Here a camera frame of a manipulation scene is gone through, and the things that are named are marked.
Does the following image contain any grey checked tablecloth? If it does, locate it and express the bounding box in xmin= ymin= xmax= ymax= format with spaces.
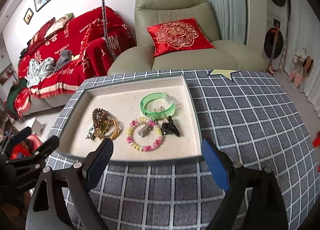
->
xmin=44 ymin=69 xmax=320 ymax=230

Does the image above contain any cream jewelry tray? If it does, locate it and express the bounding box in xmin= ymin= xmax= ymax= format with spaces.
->
xmin=51 ymin=74 xmax=201 ymax=163

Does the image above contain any brown braided bracelet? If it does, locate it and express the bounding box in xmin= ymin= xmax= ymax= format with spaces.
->
xmin=91 ymin=107 xmax=111 ymax=130

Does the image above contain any red round box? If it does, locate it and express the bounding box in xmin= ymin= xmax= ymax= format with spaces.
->
xmin=10 ymin=134 xmax=43 ymax=160

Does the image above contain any grey braided cable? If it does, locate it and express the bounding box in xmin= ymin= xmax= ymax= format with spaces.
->
xmin=100 ymin=0 xmax=118 ymax=61

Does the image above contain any light blue clothing bundle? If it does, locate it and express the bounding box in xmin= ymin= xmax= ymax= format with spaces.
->
xmin=25 ymin=57 xmax=55 ymax=88

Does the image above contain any small framed picture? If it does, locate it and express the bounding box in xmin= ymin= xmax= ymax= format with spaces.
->
xmin=23 ymin=8 xmax=34 ymax=25

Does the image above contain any grey sofa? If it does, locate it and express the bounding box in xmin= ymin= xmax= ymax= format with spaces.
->
xmin=22 ymin=94 xmax=72 ymax=116

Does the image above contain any silver necklace pendant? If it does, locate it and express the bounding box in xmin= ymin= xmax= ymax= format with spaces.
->
xmin=86 ymin=124 xmax=95 ymax=140

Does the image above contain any silver ornate ring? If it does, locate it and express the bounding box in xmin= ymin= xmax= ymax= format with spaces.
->
xmin=137 ymin=123 xmax=154 ymax=139

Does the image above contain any green plastic bangle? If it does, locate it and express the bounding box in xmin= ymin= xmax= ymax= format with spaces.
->
xmin=139 ymin=92 xmax=176 ymax=119

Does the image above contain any red embroidered cushion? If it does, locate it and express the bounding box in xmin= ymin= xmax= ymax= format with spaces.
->
xmin=146 ymin=18 xmax=215 ymax=57

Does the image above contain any pastel beaded bracelet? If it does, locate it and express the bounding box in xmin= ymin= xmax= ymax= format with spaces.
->
xmin=126 ymin=116 xmax=164 ymax=152

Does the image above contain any green leather armchair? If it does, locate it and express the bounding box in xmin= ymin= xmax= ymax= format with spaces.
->
xmin=107 ymin=0 xmax=267 ymax=75

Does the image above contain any silver hair clip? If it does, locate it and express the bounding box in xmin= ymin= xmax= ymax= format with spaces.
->
xmin=153 ymin=106 xmax=166 ymax=120

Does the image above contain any black hair clip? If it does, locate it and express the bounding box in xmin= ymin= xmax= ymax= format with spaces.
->
xmin=161 ymin=116 xmax=180 ymax=137

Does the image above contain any red wedding sofa blanket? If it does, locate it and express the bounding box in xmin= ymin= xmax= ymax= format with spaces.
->
xmin=6 ymin=7 xmax=136 ymax=119

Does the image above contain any grey clothing piece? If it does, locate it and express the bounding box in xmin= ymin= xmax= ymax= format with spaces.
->
xmin=54 ymin=49 xmax=73 ymax=72

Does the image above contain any yellow star patch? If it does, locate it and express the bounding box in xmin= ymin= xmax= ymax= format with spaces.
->
xmin=208 ymin=69 xmax=239 ymax=82

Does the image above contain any yellow flower bracelet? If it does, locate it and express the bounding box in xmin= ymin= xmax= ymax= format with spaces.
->
xmin=96 ymin=117 xmax=123 ymax=141

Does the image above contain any printed face pillow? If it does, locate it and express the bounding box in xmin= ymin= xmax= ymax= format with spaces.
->
xmin=44 ymin=13 xmax=73 ymax=39

